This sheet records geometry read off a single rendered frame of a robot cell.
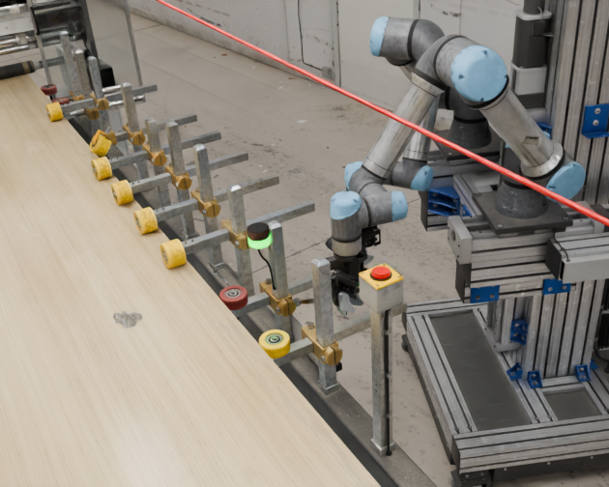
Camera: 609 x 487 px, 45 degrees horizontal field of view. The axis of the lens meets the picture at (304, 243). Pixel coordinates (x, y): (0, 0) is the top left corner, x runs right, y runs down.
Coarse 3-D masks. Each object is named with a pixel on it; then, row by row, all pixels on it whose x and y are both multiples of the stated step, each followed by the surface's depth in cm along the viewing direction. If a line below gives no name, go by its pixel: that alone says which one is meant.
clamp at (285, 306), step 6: (264, 282) 218; (264, 288) 215; (270, 288) 215; (270, 294) 213; (288, 294) 212; (270, 300) 214; (276, 300) 210; (282, 300) 210; (288, 300) 210; (276, 306) 211; (282, 306) 209; (288, 306) 210; (294, 306) 211; (276, 312) 212; (282, 312) 209; (288, 312) 210
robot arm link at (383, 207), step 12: (360, 192) 187; (372, 192) 183; (384, 192) 182; (396, 192) 181; (372, 204) 178; (384, 204) 179; (396, 204) 179; (372, 216) 178; (384, 216) 179; (396, 216) 181
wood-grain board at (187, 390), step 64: (0, 128) 333; (64, 128) 328; (0, 192) 275; (64, 192) 272; (0, 256) 235; (64, 256) 232; (128, 256) 230; (0, 320) 205; (64, 320) 203; (192, 320) 199; (0, 384) 182; (64, 384) 180; (128, 384) 179; (192, 384) 177; (256, 384) 176; (0, 448) 163; (64, 448) 162; (128, 448) 161; (192, 448) 159; (256, 448) 158; (320, 448) 157
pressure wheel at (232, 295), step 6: (228, 288) 210; (234, 288) 210; (240, 288) 210; (222, 294) 208; (228, 294) 208; (234, 294) 208; (240, 294) 208; (246, 294) 208; (222, 300) 206; (228, 300) 205; (234, 300) 205; (240, 300) 205; (246, 300) 208; (228, 306) 206; (234, 306) 206; (240, 306) 206
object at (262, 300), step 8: (296, 280) 219; (304, 280) 219; (288, 288) 216; (296, 288) 217; (304, 288) 219; (256, 296) 214; (264, 296) 214; (248, 304) 211; (256, 304) 212; (264, 304) 214; (232, 312) 209; (240, 312) 210; (248, 312) 212
